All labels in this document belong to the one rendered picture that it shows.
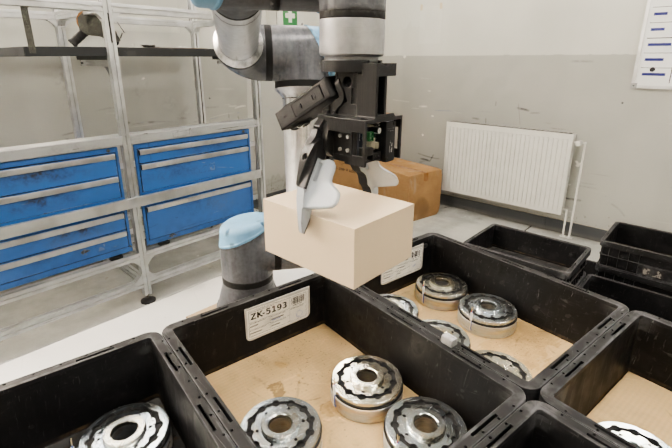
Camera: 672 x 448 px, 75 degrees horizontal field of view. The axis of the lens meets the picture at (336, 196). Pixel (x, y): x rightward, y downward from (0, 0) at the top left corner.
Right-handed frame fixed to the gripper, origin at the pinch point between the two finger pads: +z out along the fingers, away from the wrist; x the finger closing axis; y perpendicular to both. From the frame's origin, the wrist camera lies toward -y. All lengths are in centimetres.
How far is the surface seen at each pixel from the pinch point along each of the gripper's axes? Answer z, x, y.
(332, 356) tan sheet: 26.8, 4.1, -4.6
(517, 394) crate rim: 16.6, 4.0, 24.5
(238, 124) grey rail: 19, 115, -185
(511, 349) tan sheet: 26.6, 25.8, 16.5
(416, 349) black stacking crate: 19.5, 6.5, 9.6
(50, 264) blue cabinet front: 73, 6, -187
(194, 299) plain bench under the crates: 40, 9, -58
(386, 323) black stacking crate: 18.5, 7.5, 3.5
